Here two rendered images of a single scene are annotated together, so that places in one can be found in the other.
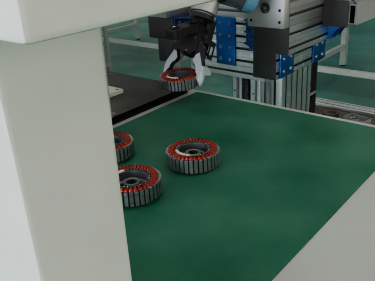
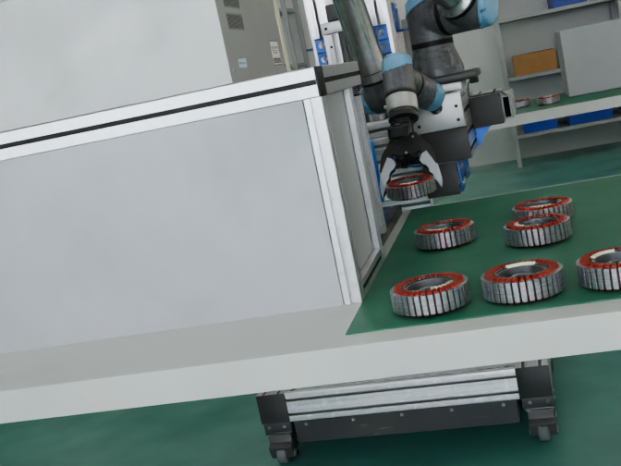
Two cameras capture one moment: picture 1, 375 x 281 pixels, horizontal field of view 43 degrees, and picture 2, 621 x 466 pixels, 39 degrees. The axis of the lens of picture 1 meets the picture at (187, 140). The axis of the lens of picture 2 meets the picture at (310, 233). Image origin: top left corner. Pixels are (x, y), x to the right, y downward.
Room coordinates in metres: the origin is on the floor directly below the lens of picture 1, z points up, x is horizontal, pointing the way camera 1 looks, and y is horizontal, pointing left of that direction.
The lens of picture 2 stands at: (-0.37, 1.12, 1.09)
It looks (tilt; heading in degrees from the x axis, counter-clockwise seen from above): 10 degrees down; 333
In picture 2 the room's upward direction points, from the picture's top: 12 degrees counter-clockwise
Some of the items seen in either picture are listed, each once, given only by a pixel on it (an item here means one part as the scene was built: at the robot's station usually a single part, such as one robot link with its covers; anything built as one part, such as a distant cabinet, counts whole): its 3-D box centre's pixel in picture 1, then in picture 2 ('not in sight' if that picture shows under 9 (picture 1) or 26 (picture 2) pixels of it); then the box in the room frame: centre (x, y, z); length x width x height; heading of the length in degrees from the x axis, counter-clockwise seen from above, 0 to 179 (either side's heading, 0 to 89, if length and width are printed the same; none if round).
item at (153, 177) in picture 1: (131, 184); (537, 229); (0.79, 0.11, 0.77); 0.11 x 0.11 x 0.04
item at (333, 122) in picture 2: not in sight; (347, 188); (0.91, 0.39, 0.91); 0.28 x 0.03 x 0.32; 139
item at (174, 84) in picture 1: (179, 79); (410, 187); (1.29, 0.01, 0.82); 0.11 x 0.11 x 0.04
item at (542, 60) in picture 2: not in sight; (533, 62); (5.61, -4.37, 0.87); 0.40 x 0.36 x 0.17; 139
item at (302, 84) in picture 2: not in sight; (163, 113); (1.18, 0.59, 1.09); 0.68 x 0.44 x 0.05; 49
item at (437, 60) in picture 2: not in sight; (434, 58); (1.67, -0.40, 1.09); 0.15 x 0.15 x 0.10
